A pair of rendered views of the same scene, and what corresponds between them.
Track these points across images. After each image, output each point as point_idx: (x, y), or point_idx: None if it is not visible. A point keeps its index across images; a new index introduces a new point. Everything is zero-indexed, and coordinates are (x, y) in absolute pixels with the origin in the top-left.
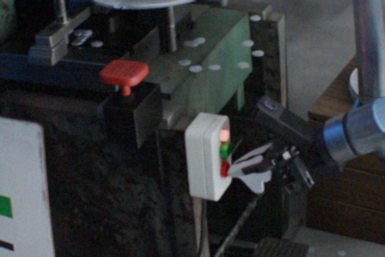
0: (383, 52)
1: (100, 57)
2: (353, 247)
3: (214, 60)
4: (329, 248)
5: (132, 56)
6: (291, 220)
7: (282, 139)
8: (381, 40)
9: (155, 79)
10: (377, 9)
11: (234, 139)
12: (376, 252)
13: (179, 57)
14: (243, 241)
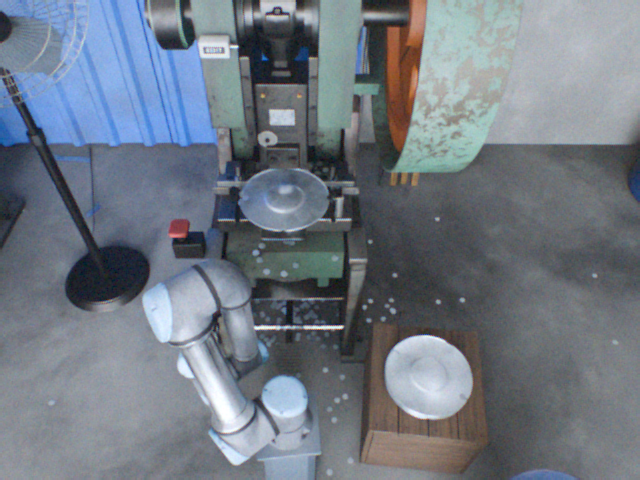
0: (228, 336)
1: (226, 210)
2: (353, 403)
3: (284, 257)
4: (348, 387)
5: (237, 222)
6: (359, 355)
7: (212, 313)
8: (226, 330)
9: (240, 240)
10: (222, 316)
11: (340, 295)
12: (352, 420)
13: (268, 241)
14: (338, 337)
